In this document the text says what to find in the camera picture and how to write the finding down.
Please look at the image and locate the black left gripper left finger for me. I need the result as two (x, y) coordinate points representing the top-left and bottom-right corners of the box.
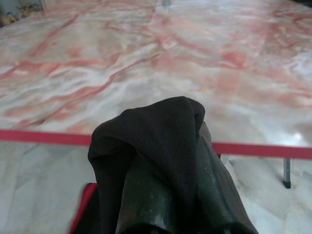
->
(117, 156), (177, 234)

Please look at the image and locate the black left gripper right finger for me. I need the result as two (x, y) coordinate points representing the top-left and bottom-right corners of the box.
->
(195, 120), (259, 234)

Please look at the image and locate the black jacket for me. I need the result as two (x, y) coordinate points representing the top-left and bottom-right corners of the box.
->
(88, 96), (206, 234)

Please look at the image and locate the pink marble table red edge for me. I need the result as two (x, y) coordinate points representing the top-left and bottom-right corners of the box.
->
(0, 0), (312, 190)

